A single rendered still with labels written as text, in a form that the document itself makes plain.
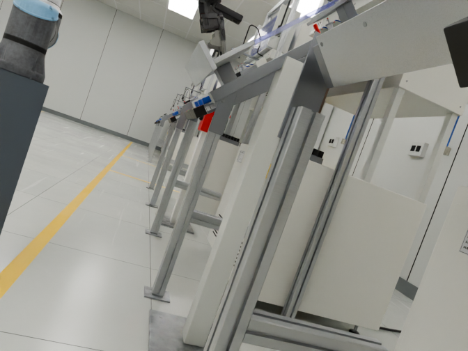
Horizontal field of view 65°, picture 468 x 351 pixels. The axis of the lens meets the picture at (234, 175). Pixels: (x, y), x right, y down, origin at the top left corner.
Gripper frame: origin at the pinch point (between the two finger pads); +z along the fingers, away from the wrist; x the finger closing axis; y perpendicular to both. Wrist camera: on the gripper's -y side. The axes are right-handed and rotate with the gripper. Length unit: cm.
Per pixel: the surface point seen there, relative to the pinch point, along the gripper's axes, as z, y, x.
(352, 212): 66, -38, 21
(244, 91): 16.8, -1.1, 21.0
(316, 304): 101, -20, 21
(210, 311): 76, 24, 52
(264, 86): 15.9, -8.5, 21.0
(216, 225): 61, 15, 25
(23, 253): 61, 79, 15
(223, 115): 23.9, 8.1, 25.4
